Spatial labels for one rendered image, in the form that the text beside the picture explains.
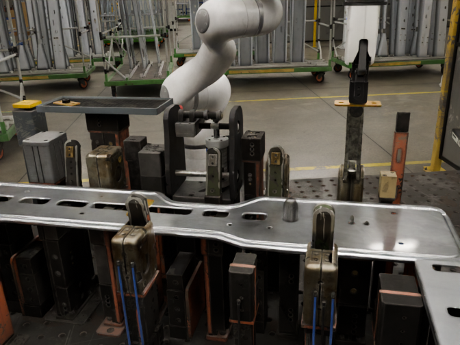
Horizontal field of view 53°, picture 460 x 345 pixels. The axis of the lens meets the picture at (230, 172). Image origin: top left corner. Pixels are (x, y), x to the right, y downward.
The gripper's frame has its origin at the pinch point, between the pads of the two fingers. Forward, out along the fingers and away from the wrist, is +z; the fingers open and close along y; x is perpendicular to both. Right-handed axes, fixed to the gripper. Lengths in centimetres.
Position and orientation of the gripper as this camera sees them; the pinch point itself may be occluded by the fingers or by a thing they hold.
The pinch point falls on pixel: (358, 90)
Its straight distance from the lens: 89.9
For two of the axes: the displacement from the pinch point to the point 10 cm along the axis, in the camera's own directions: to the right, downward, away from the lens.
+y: -2.1, 3.6, -9.1
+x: 9.8, 0.5, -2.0
